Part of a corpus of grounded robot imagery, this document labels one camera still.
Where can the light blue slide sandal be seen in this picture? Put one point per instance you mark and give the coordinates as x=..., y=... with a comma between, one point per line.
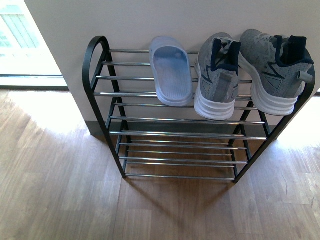
x=171, y=71

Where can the grey sneaker navy lining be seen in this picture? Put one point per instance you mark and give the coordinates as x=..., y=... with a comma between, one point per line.
x=217, y=69

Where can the grey sneaker with pull tab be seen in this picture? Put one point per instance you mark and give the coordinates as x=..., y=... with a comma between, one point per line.
x=279, y=68

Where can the black metal shoe rack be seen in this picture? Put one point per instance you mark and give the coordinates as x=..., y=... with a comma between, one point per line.
x=150, y=139

